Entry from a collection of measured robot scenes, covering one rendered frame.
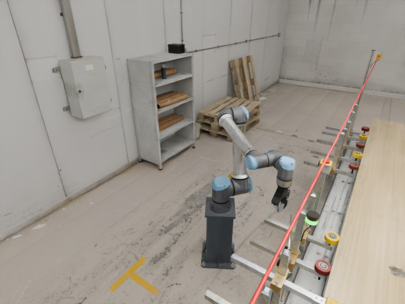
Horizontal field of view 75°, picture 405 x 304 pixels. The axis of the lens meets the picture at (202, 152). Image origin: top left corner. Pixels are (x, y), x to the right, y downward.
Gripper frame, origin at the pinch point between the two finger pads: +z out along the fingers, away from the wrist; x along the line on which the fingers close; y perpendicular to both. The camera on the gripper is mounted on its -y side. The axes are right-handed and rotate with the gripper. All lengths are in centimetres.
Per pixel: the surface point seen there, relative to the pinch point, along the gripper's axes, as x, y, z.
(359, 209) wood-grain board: -45, 40, 7
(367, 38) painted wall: 5, 745, -47
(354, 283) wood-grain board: -47, -24, 7
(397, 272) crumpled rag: -65, -7, 5
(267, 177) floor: 60, 180, 97
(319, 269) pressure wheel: -31.2, -25.5, 6.2
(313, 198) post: -17.5, 5.9, -14.0
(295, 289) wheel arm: -24, -48, 1
